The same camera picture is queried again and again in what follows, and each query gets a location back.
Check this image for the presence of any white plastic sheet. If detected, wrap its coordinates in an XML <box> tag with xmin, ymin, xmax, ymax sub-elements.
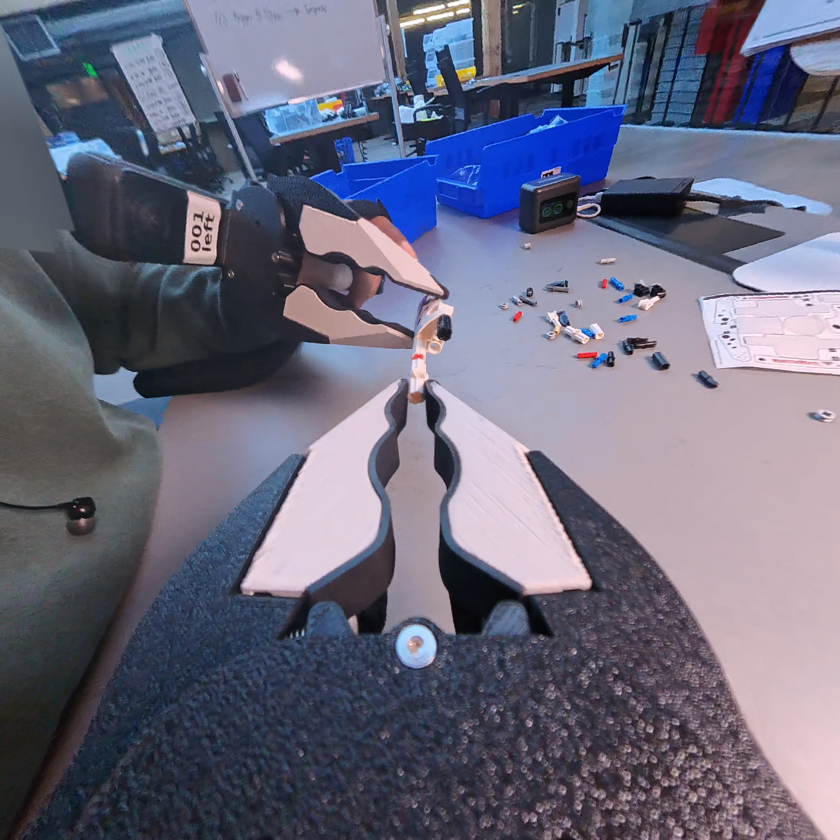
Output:
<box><xmin>689</xmin><ymin>177</ymin><xmax>834</xmax><ymax>214</ymax></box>

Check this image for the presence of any white paper notice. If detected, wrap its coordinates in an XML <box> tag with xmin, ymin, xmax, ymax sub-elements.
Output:
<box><xmin>110</xmin><ymin>34</ymin><xmax>198</xmax><ymax>135</ymax></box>

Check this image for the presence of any blue plastic bin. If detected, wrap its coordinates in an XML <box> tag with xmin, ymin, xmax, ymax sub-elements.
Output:
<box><xmin>310</xmin><ymin>155</ymin><xmax>439</xmax><ymax>244</ymax></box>
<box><xmin>427</xmin><ymin>105</ymin><xmax>627</xmax><ymax>219</ymax></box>

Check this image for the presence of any person's left hand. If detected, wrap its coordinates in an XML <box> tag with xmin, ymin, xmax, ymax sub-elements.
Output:
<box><xmin>346</xmin><ymin>215</ymin><xmax>420</xmax><ymax>311</ymax></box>

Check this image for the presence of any open building instruction booklet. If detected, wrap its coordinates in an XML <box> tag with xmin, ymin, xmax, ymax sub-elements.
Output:
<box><xmin>742</xmin><ymin>0</ymin><xmax>840</xmax><ymax>56</ymax></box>

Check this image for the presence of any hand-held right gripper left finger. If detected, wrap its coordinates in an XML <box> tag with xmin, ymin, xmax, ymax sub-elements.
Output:
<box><xmin>239</xmin><ymin>381</ymin><xmax>409</xmax><ymax>598</ymax></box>

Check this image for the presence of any toy sticker sheet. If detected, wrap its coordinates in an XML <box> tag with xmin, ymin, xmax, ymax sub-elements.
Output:
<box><xmin>699</xmin><ymin>292</ymin><xmax>840</xmax><ymax>376</ymax></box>

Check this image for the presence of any black office desk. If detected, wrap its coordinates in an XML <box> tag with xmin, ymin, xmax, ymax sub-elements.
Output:
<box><xmin>459</xmin><ymin>54</ymin><xmax>624</xmax><ymax>119</ymax></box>

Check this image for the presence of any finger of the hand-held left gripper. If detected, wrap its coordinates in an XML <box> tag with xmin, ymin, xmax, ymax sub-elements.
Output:
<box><xmin>298</xmin><ymin>203</ymin><xmax>452</xmax><ymax>303</ymax></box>
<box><xmin>282</xmin><ymin>285</ymin><xmax>416</xmax><ymax>351</ymax></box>

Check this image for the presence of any person's left forearm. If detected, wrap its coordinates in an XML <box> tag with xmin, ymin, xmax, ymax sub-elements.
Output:
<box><xmin>29</xmin><ymin>230</ymin><xmax>296</xmax><ymax>375</ymax></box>

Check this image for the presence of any black power adapter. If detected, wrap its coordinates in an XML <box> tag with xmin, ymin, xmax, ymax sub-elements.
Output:
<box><xmin>600</xmin><ymin>177</ymin><xmax>695</xmax><ymax>219</ymax></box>

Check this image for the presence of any black device with green display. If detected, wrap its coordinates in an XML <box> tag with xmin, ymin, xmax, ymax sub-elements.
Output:
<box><xmin>520</xmin><ymin>172</ymin><xmax>582</xmax><ymax>234</ymax></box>

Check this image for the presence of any white metal stand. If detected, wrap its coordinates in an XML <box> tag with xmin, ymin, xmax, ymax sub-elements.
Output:
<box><xmin>734</xmin><ymin>39</ymin><xmax>840</xmax><ymax>293</ymax></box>

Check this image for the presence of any whiteboard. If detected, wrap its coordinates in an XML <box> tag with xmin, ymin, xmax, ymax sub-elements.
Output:
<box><xmin>184</xmin><ymin>0</ymin><xmax>388</xmax><ymax>111</ymax></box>

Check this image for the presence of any black mesh office chair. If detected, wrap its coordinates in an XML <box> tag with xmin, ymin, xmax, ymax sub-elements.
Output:
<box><xmin>118</xmin><ymin>395</ymin><xmax>173</xmax><ymax>429</ymax></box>

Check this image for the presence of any storage rack with coloured bins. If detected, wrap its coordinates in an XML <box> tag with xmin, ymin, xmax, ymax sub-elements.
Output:
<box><xmin>630</xmin><ymin>0</ymin><xmax>808</xmax><ymax>129</ymax></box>

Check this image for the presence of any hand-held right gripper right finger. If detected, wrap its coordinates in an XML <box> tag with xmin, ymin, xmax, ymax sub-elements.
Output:
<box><xmin>425</xmin><ymin>381</ymin><xmax>594</xmax><ymax>597</ymax></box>

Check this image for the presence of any white spotted toy panel assembly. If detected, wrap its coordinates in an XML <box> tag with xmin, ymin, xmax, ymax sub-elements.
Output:
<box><xmin>407</xmin><ymin>295</ymin><xmax>455</xmax><ymax>404</ymax></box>

